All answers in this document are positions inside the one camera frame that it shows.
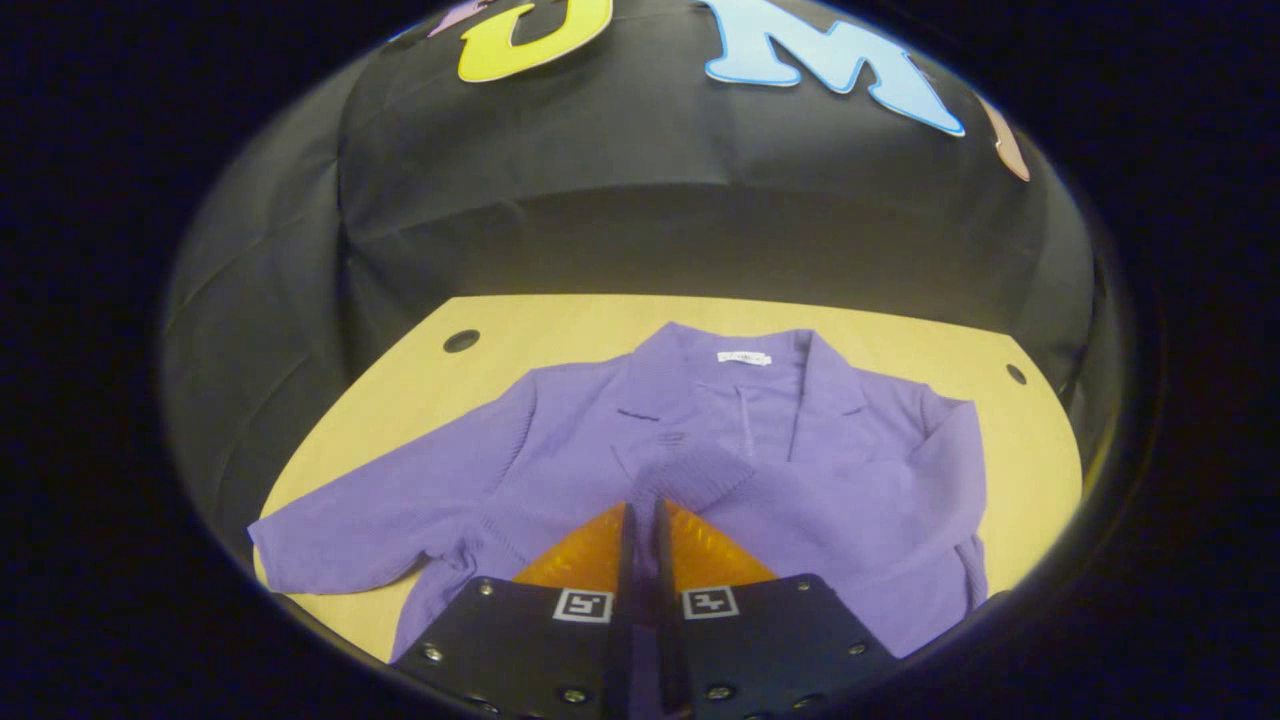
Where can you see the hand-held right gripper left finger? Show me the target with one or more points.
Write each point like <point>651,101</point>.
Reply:
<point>625,600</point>

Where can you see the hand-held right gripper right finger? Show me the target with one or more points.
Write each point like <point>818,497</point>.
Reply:
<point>668,600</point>

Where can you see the purple knit cardigan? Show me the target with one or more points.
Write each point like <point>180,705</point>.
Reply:
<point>600,450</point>

